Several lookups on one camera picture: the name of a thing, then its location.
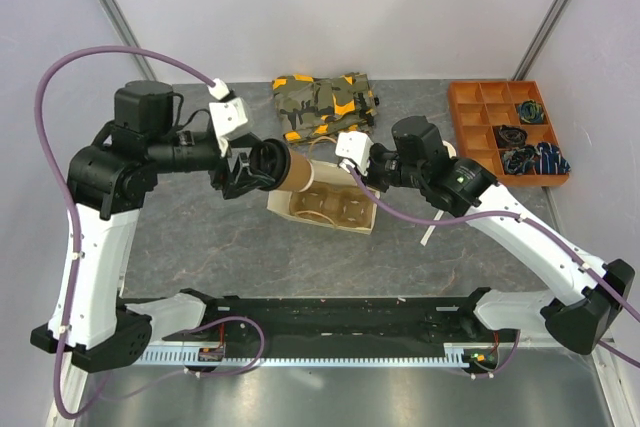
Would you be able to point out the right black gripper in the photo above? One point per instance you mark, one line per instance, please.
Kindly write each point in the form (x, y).
(369, 178)

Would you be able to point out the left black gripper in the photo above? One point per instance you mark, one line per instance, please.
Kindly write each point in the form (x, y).
(235, 183)

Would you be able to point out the black plastic cup lid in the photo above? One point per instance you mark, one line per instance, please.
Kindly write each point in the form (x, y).
(270, 162)

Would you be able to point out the brown paper bag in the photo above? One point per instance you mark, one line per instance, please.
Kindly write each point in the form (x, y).
(324, 172)

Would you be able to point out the brown paper coffee cup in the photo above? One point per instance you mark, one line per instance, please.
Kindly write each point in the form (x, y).
(299, 173)

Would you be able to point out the brown pulp cup carrier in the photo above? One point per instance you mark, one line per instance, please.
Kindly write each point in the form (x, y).
(339, 207)

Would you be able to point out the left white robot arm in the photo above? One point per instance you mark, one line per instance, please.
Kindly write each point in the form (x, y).
(106, 186)

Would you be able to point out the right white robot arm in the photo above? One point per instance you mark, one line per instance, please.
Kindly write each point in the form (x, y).
(584, 294)

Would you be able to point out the white paper straw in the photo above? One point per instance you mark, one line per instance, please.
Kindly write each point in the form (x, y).
(430, 230)

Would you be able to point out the camouflage folded cloth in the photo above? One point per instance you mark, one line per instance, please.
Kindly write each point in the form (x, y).
(312, 107)

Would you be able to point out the orange compartment tray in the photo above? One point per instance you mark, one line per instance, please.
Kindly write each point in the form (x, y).
(477, 106)

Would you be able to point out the dark mixed bands bundle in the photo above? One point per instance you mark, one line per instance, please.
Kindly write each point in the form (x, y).
(519, 161)

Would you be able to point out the blue green rubber bands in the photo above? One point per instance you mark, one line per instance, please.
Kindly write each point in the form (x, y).
(531, 112)

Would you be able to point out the blue striped bands bundle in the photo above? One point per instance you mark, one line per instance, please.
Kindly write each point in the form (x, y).
(550, 160)

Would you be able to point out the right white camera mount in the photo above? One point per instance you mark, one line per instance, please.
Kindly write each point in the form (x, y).
(354, 146)

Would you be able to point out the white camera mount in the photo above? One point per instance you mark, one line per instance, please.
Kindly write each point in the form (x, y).
(354, 146)
(229, 119)

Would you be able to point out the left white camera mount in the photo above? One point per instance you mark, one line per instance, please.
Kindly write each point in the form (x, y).
(229, 119)

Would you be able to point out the aluminium cable duct rail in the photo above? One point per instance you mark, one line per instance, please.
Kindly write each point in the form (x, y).
(188, 354)

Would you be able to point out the right aluminium frame post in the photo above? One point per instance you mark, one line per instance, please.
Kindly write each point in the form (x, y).
(543, 33)

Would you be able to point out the aluminium frame post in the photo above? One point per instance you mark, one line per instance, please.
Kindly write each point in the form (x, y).
(543, 33)
(112, 12)

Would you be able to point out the left aluminium frame post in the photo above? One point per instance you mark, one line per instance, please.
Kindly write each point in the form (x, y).
(112, 12)

